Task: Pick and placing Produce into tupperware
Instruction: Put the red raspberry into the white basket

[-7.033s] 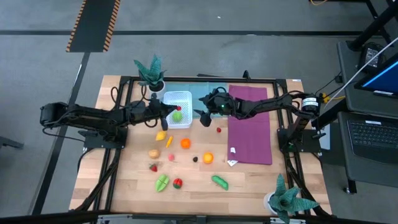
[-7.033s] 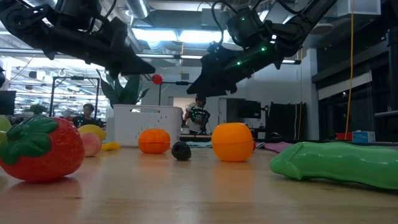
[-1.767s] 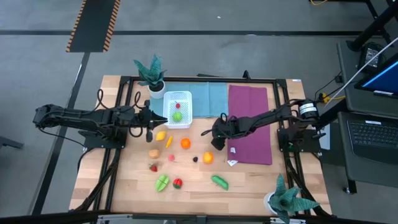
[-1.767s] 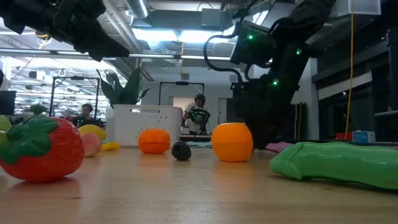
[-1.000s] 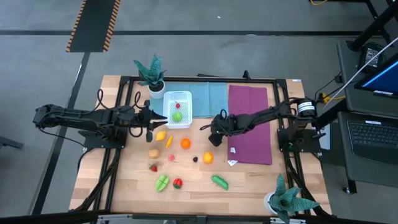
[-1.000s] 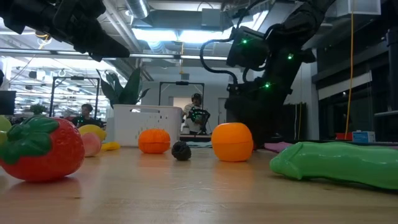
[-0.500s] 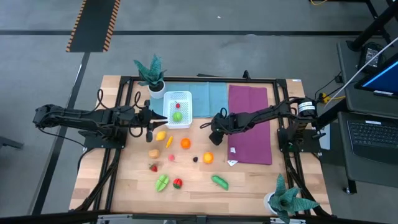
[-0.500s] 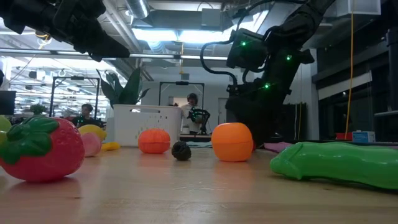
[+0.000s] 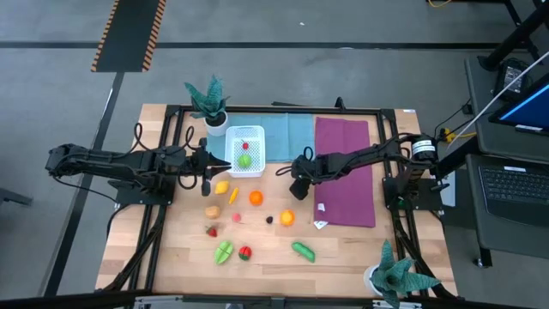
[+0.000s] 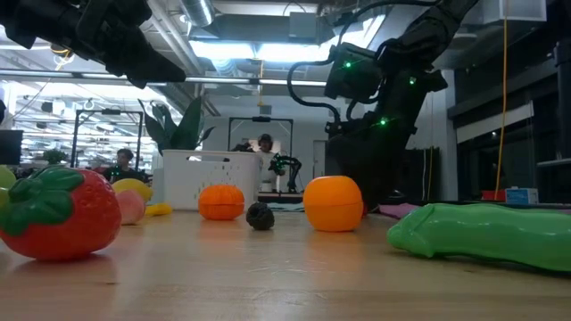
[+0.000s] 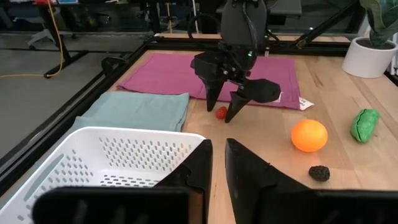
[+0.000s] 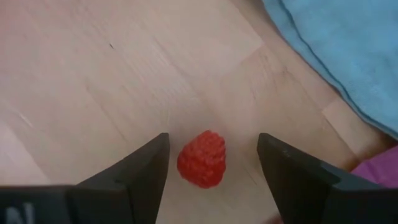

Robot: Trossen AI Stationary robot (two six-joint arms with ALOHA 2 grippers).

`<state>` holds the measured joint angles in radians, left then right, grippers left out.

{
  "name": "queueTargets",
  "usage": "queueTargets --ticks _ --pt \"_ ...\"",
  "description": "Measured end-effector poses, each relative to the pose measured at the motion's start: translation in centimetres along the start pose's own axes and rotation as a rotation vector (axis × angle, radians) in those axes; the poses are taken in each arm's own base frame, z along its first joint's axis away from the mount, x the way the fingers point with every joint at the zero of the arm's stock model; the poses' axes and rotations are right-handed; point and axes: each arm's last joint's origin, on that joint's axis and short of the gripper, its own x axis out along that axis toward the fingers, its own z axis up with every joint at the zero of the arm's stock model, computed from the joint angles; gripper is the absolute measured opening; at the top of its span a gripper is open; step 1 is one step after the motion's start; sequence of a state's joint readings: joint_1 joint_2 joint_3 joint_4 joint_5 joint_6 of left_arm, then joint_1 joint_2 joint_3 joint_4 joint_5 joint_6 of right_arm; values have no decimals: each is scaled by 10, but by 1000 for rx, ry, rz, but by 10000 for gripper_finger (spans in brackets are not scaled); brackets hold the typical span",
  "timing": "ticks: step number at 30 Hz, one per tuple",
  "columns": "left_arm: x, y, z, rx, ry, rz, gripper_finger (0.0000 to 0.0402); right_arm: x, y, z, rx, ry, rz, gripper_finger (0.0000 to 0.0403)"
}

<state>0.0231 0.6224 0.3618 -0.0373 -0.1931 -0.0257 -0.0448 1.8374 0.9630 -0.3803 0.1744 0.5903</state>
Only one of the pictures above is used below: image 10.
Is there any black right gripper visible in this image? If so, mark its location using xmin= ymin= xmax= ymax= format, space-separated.
xmin=327 ymin=116 xmax=418 ymax=210

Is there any black metal gantry frame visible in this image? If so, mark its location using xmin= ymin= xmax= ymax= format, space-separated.
xmin=70 ymin=109 xmax=144 ymax=173
xmin=228 ymin=116 xmax=294 ymax=204

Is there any purple cloth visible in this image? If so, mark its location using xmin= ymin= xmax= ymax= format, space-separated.
xmin=377 ymin=202 xmax=429 ymax=220

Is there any yellow toy banana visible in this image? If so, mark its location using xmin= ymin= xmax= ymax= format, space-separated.
xmin=145 ymin=202 xmax=174 ymax=218

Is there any black upright panel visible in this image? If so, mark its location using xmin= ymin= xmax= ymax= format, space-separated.
xmin=408 ymin=146 xmax=441 ymax=202

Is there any small background green plant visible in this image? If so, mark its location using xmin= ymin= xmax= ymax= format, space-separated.
xmin=42 ymin=148 xmax=69 ymax=167

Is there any white perforated plastic basket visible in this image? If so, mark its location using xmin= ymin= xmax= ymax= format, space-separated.
xmin=161 ymin=149 xmax=263 ymax=211

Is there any pink toy peach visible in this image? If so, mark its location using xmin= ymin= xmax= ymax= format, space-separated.
xmin=116 ymin=189 xmax=146 ymax=226

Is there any light green toy vegetable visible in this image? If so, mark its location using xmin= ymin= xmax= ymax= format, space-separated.
xmin=0 ymin=164 xmax=18 ymax=210

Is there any large red toy strawberry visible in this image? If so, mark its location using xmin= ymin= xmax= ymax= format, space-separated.
xmin=0 ymin=165 xmax=123 ymax=262

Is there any long ceiling light bar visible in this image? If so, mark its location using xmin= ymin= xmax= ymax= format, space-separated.
xmin=185 ymin=76 xmax=329 ymax=89

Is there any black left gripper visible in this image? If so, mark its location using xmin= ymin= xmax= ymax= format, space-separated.
xmin=48 ymin=0 xmax=187 ymax=89

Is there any yellow cable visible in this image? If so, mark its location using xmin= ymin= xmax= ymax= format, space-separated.
xmin=492 ymin=16 xmax=509 ymax=202

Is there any black vertical post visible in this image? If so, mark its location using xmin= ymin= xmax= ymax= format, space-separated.
xmin=553 ymin=38 xmax=571 ymax=204

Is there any person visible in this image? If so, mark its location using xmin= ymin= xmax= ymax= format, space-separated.
xmin=101 ymin=147 xmax=148 ymax=185
xmin=254 ymin=132 xmax=289 ymax=193

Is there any silver ventilation duct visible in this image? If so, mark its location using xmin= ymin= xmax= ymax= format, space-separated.
xmin=180 ymin=0 xmax=216 ymax=29

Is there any green toy cucumber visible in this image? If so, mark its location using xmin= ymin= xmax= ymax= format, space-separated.
xmin=386 ymin=202 xmax=571 ymax=273

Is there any dark toy blackberry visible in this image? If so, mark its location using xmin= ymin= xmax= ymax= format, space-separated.
xmin=245 ymin=202 xmax=276 ymax=232

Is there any ribbed orange toy tangerine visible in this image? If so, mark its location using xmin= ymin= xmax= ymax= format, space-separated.
xmin=197 ymin=184 xmax=246 ymax=221

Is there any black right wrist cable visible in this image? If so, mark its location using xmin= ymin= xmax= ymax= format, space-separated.
xmin=286 ymin=60 xmax=343 ymax=124

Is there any black monitor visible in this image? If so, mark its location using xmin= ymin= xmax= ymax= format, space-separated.
xmin=0 ymin=128 xmax=24 ymax=166

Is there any blue cardboard box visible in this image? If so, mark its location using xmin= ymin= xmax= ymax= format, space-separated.
xmin=505 ymin=186 xmax=540 ymax=205

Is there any smooth orange toy orange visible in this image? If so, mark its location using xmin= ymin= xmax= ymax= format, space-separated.
xmin=302 ymin=175 xmax=365 ymax=233

